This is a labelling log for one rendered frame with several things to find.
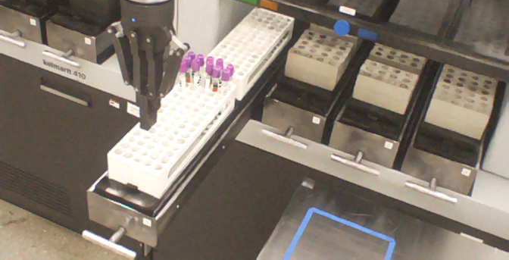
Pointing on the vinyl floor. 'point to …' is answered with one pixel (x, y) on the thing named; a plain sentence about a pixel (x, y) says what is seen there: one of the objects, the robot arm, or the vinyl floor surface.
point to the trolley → (361, 231)
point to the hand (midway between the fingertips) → (148, 108)
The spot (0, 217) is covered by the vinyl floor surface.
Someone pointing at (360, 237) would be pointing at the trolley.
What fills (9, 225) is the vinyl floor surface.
